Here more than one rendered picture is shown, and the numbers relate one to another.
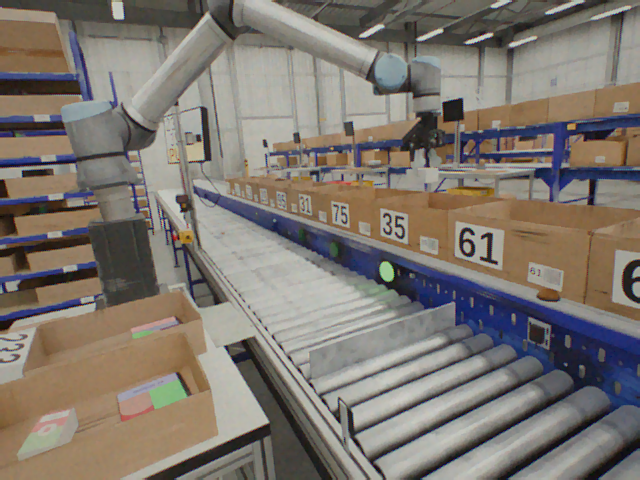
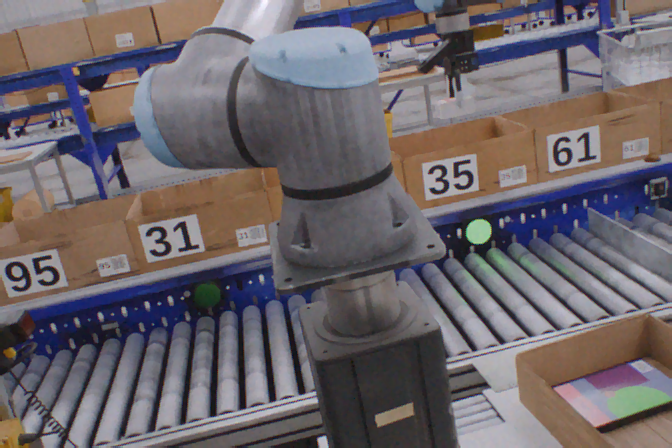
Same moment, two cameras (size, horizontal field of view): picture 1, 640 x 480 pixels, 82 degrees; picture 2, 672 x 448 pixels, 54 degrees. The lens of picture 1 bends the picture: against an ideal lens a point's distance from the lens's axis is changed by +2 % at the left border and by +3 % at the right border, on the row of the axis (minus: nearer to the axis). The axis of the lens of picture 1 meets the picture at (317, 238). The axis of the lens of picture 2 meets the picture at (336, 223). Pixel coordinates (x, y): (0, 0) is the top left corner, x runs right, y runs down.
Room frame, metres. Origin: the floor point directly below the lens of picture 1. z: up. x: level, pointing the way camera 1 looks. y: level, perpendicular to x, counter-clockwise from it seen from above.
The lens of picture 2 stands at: (1.04, 1.53, 1.52)
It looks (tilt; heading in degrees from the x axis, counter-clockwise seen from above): 19 degrees down; 290
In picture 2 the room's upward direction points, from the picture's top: 11 degrees counter-clockwise
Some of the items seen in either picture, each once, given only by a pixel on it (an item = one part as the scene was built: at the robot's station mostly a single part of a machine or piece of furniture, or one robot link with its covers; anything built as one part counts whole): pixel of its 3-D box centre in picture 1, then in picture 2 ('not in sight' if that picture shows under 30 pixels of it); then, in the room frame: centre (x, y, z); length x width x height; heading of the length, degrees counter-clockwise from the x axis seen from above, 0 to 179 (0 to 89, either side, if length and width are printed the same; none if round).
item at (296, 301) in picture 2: (276, 269); (306, 342); (1.66, 0.21, 0.72); 0.52 x 0.05 x 0.05; 115
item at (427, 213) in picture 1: (436, 222); (455, 161); (1.33, -0.45, 0.96); 0.39 x 0.29 x 0.17; 25
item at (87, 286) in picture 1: (84, 281); not in sight; (2.14, 1.45, 0.59); 0.40 x 0.30 x 0.10; 113
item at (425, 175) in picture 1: (421, 175); (455, 107); (1.30, -0.39, 1.15); 0.10 x 0.06 x 0.05; 25
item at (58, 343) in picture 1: (122, 338); (653, 410); (0.92, 0.56, 0.80); 0.38 x 0.28 x 0.10; 121
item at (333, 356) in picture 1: (389, 339); (635, 249); (0.86, -0.17, 0.76); 0.46 x 0.01 x 0.09; 115
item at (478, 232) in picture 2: (386, 271); (479, 232); (1.26, -0.24, 0.81); 0.07 x 0.01 x 0.07; 25
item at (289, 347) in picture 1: (356, 328); (576, 276); (1.01, -0.10, 0.72); 0.52 x 0.05 x 0.05; 115
